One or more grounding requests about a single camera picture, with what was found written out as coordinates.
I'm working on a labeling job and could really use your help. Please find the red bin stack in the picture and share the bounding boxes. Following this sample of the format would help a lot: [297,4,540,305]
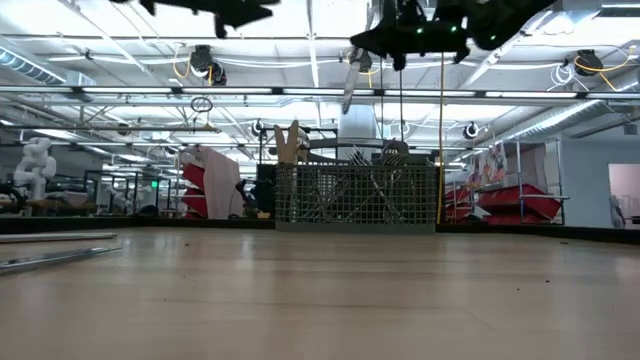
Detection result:
[180,149,210,220]

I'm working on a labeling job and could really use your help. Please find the silver fork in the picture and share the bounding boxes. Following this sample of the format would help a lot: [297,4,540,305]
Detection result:
[348,144,374,166]

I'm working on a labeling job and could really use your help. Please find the pale leaning board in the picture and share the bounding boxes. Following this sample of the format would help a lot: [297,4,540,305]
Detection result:
[199,145,245,220]

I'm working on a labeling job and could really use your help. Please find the colourful poster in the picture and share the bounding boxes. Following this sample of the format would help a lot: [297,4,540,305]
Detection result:
[467,142,506,189]

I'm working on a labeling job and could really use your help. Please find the black frame workcell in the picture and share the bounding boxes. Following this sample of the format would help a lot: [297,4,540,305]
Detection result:
[83,168,174,217]

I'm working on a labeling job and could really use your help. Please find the grey mesh cutlery basket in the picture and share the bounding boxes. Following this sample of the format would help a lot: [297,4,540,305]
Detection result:
[274,138,440,235]

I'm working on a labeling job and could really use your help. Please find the red plastic bin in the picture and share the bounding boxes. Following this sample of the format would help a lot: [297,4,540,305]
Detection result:
[477,183,562,221]

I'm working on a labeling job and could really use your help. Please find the black equipment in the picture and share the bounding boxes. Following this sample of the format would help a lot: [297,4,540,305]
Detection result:
[234,163,277,220]

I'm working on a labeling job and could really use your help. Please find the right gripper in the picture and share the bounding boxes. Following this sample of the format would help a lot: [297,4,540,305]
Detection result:
[349,0,426,71]

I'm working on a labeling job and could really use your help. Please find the black hanging cable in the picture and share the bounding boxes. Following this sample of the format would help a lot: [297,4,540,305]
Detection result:
[397,68,404,144]
[377,57,385,141]

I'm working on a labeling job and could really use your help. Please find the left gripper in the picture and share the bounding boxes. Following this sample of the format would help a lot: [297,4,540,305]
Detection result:
[154,0,281,39]

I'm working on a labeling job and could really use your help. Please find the metal shelf rack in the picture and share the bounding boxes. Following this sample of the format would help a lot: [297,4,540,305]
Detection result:
[514,137,571,226]

